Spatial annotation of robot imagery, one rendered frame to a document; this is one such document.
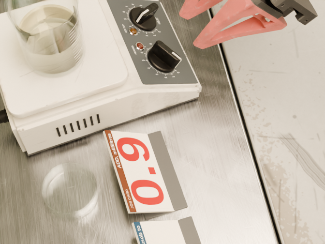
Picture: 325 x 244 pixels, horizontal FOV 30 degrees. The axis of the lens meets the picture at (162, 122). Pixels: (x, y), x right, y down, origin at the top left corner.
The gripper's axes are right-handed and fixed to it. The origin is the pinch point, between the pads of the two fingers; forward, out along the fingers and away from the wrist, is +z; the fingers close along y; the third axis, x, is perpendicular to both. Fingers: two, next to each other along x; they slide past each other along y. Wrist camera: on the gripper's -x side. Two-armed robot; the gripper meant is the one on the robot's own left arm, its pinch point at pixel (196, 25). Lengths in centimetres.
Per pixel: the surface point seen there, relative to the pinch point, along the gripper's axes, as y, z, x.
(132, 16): -8.3, 7.5, 3.2
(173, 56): -1.8, 5.6, 4.4
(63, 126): 1.2, 16.2, -2.9
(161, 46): -3.1, 5.9, 3.5
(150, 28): -6.8, 6.9, 4.8
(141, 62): -2.4, 8.2, 2.3
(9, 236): 8.5, 25.8, -4.6
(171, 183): 9.0, 12.6, 6.1
